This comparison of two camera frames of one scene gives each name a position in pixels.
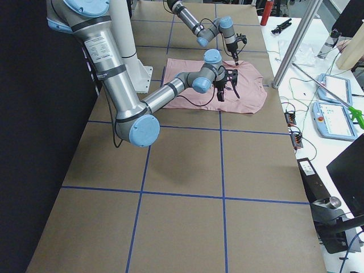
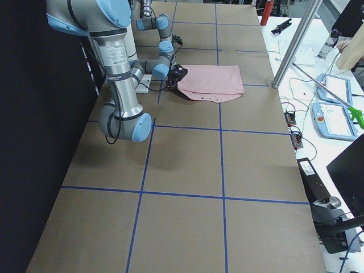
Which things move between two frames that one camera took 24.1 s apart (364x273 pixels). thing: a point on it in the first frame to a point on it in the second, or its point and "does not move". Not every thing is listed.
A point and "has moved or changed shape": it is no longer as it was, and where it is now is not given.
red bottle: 268,9 does not move
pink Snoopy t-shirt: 249,84 has moved or changed shape
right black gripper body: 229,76 to 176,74
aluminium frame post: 297,43 does not move
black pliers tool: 279,27 does not move
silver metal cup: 335,201 does not move
